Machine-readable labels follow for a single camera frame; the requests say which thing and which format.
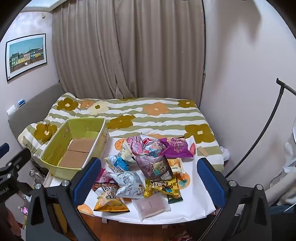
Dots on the beige curtain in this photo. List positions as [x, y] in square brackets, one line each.
[129, 51]

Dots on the grey bed headboard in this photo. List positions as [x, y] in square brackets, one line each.
[30, 109]

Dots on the translucent pink snack packet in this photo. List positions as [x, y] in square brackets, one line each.
[151, 206]

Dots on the white cloth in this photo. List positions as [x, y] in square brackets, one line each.
[288, 166]

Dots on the striped flower blanket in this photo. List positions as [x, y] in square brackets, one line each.
[150, 120]

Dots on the black lamp stand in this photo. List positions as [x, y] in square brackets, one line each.
[261, 136]

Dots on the small wooden stick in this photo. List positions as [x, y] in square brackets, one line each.
[203, 151]

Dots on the grey snack packet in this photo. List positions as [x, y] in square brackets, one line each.
[128, 186]

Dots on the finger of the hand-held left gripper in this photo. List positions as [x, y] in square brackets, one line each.
[19, 157]
[3, 149]

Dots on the glass jar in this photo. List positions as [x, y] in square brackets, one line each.
[35, 178]

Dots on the framed wall picture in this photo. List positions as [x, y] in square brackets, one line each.
[26, 56]

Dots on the yellow black snack packet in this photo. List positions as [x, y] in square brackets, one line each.
[160, 187]

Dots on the cream small snack packet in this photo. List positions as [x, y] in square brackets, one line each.
[126, 154]

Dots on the purple chip packet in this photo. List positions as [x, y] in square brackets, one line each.
[177, 147]

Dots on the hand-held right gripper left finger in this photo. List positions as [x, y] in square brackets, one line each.
[89, 177]

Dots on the dark purple snack packet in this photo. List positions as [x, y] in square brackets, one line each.
[153, 170]

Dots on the cream orange cake packet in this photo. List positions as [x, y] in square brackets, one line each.
[177, 167]

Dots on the small blue box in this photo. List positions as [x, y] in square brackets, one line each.
[22, 102]

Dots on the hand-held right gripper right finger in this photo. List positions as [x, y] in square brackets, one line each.
[211, 183]

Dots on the orange brown snack packet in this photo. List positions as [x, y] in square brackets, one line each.
[108, 201]

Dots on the red blue shrimp chip packet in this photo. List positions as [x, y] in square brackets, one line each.
[151, 144]

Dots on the light blue snack packet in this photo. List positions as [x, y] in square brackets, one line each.
[116, 163]

